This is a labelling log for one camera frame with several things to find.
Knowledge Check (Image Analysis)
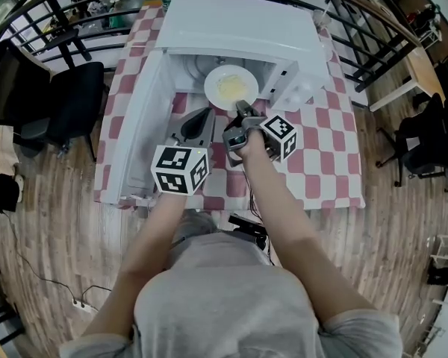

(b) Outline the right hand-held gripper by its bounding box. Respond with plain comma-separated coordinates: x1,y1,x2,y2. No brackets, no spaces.
222,100,299,163

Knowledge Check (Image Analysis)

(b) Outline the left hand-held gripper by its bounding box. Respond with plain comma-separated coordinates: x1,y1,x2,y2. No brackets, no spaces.
150,106,216,197

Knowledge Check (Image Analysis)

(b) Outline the white plate of food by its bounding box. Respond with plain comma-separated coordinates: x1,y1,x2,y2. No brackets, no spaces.
203,65,259,112

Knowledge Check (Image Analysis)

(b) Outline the white microwave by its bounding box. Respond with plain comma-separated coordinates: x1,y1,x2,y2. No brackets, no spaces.
113,0,332,204

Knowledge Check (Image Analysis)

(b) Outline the person's right forearm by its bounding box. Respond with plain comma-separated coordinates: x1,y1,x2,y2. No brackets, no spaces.
231,131,378,330

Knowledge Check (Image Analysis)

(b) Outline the person's left forearm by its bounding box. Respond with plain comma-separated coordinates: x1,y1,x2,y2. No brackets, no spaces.
80,190,188,346

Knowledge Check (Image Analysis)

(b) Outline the clear plastic container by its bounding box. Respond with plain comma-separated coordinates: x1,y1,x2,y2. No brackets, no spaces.
271,75,324,112

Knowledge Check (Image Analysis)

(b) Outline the red white checkered tablecloth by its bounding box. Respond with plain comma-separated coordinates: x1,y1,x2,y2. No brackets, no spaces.
93,1,367,212

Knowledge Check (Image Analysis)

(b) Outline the clear drinking glass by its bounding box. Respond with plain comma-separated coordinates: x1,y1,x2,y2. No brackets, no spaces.
312,8,334,30

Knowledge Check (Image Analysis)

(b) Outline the black metal railing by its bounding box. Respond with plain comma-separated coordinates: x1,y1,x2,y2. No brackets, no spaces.
0,0,423,92

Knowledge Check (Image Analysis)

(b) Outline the light wooden desk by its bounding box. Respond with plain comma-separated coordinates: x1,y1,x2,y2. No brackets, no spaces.
367,45,447,113

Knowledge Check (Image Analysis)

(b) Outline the black office chair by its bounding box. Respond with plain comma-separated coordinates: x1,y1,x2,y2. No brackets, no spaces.
376,92,448,203

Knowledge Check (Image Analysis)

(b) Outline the person's grey shirt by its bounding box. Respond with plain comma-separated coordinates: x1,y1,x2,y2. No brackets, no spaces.
58,210,404,358

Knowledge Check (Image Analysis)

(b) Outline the white power strip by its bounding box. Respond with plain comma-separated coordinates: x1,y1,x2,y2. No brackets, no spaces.
72,297,99,315

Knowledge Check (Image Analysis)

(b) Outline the black device with cables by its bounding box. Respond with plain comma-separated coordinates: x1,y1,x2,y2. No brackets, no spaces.
227,184,276,266

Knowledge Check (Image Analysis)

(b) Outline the black floor cable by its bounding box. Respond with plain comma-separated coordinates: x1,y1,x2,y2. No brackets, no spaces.
0,207,115,305

